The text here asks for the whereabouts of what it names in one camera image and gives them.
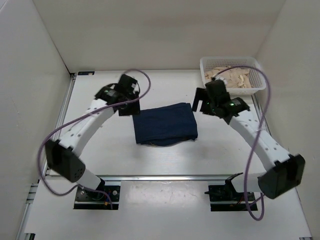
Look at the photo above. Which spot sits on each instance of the beige crumpled garment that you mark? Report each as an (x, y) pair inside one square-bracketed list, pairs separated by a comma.
[(233, 78)]

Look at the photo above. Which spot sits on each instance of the small dark corner label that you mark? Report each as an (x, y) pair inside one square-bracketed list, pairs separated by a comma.
[(86, 73)]

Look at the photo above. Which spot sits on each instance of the white plastic basket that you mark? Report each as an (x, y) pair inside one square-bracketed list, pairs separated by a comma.
[(256, 79)]

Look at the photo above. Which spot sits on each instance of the dark blue denim trousers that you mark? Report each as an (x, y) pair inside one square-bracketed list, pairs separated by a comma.
[(165, 126)]

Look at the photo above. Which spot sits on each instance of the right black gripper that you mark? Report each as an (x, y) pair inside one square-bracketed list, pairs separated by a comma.
[(201, 94)]

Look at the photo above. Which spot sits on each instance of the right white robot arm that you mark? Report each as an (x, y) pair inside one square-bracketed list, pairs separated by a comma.
[(283, 171)]

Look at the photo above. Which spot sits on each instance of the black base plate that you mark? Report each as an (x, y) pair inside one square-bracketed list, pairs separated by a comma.
[(88, 200), (225, 200)]

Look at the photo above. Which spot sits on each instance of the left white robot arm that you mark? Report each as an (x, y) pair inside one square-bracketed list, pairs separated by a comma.
[(63, 155)]

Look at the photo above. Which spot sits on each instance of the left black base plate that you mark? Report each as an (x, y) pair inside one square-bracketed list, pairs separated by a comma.
[(88, 200)]

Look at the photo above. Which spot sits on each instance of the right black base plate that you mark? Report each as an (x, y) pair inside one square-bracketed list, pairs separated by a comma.
[(225, 200)]

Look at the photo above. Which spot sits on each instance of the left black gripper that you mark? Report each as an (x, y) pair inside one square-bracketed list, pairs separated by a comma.
[(134, 110)]

